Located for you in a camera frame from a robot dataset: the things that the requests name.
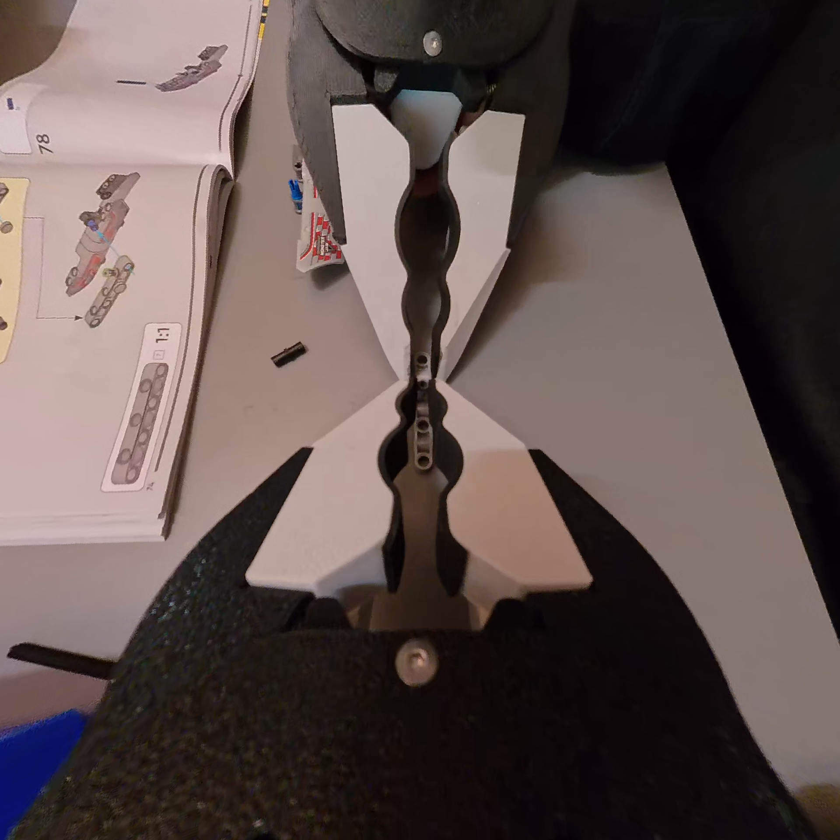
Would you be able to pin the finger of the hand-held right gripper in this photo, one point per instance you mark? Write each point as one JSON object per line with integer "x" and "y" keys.
{"x": 367, "y": 197}
{"x": 489, "y": 197}

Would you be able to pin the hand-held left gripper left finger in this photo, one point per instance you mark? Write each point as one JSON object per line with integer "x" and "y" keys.
{"x": 328, "y": 512}

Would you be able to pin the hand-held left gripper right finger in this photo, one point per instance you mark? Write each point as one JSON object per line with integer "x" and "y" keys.
{"x": 518, "y": 518}

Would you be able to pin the grey toy brick beam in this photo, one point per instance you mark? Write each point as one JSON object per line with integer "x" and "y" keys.
{"x": 425, "y": 446}

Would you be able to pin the blue toy connector pin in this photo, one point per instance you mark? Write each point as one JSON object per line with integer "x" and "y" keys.
{"x": 296, "y": 195}

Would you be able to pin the black toy connector pin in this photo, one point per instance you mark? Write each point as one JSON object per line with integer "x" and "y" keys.
{"x": 289, "y": 354}

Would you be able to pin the open instruction booklet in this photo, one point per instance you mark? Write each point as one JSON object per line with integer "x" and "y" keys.
{"x": 98, "y": 394}

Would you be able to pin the person's black clothing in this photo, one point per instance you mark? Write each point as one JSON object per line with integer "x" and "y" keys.
{"x": 754, "y": 197}

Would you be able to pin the blue storage bin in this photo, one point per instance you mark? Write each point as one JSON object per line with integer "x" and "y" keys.
{"x": 33, "y": 768}

